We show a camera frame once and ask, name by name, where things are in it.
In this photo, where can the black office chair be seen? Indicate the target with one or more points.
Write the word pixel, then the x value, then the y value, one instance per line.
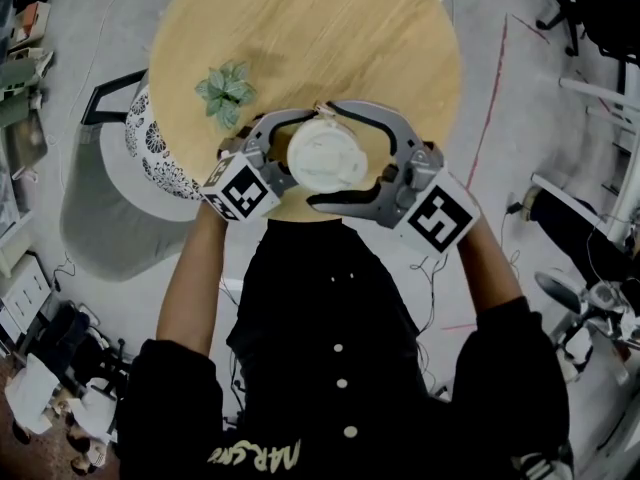
pixel 600 8

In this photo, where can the white drawer cabinet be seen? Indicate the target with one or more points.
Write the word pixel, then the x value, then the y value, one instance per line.
pixel 22 293

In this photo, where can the black metal chair frame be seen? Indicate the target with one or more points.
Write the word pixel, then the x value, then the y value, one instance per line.
pixel 97 103

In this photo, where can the person's right forearm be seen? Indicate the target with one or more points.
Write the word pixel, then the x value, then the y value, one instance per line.
pixel 492 273

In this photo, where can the small green leafy plant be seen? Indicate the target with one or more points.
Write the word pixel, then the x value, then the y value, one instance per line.
pixel 225 93

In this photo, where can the person's black buttoned jacket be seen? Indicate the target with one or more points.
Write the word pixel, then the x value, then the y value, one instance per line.
pixel 325 368

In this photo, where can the person's striped shoe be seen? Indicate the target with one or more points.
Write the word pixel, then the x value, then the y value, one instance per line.
pixel 542 465

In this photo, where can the cardboard box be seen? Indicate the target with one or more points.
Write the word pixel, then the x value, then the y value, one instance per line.
pixel 32 20

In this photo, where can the white floral patterned cushion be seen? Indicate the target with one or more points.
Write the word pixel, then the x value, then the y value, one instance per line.
pixel 150 153

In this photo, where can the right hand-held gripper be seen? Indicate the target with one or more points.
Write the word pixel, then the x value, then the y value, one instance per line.
pixel 435 213

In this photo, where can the person's left forearm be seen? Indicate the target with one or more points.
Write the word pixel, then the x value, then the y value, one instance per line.
pixel 192 288

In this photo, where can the white round bottle lid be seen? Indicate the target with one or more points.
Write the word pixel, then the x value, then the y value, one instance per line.
pixel 325 148

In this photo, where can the grey upholstered chair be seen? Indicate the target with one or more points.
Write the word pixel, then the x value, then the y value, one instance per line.
pixel 110 218

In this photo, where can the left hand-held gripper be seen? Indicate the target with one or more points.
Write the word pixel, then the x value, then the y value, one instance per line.
pixel 240 190

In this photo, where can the white metal desk frame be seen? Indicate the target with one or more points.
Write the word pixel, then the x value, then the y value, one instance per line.
pixel 627 168

